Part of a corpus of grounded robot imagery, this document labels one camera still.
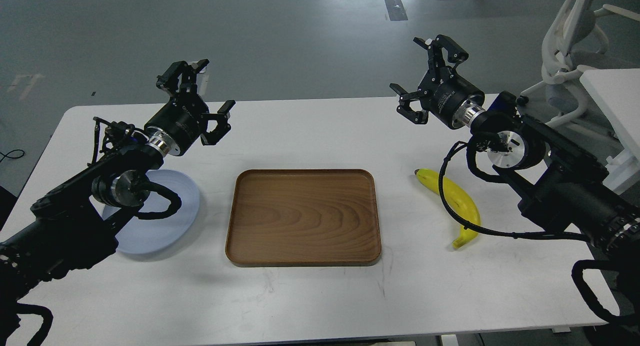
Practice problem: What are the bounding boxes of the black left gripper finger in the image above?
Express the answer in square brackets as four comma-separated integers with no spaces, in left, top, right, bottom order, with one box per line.
[199,100,236,146]
[156,59,210,103]

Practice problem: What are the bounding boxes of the brown wooden tray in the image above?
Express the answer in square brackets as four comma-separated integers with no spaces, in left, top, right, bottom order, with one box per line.
[225,169,382,267]

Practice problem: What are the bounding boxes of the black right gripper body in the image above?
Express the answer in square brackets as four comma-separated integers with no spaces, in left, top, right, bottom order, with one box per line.
[427,75,485,129]

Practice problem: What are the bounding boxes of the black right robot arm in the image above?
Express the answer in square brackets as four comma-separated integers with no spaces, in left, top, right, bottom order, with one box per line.
[390,35,639,346]

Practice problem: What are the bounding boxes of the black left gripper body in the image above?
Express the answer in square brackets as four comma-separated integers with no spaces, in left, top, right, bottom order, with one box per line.
[144,98,210,156]

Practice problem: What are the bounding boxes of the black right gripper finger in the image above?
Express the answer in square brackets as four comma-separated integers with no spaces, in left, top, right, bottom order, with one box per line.
[390,83,429,125]
[413,34,469,89]

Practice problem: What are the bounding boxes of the white side table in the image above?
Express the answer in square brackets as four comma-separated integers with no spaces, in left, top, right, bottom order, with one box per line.
[580,68,640,194]

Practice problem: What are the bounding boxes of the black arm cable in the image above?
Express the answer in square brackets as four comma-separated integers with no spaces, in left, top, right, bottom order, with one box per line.
[131,181,182,221]
[438,140,593,243]

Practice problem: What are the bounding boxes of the yellow banana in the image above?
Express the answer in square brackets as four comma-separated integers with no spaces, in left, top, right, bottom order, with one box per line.
[414,168,482,250]

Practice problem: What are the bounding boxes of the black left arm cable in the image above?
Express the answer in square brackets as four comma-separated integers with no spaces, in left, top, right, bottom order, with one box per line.
[131,181,182,221]

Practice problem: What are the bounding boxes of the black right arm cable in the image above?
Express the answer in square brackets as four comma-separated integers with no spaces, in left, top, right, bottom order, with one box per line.
[438,140,593,243]

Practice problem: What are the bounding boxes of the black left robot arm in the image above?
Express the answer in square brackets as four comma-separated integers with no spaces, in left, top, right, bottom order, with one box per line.
[0,59,235,346]

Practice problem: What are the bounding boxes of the light blue plate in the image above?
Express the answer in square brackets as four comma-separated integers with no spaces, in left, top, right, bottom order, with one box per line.
[102,169,201,256]

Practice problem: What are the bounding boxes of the white office chair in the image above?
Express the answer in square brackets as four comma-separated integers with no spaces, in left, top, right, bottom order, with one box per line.
[517,0,639,136]

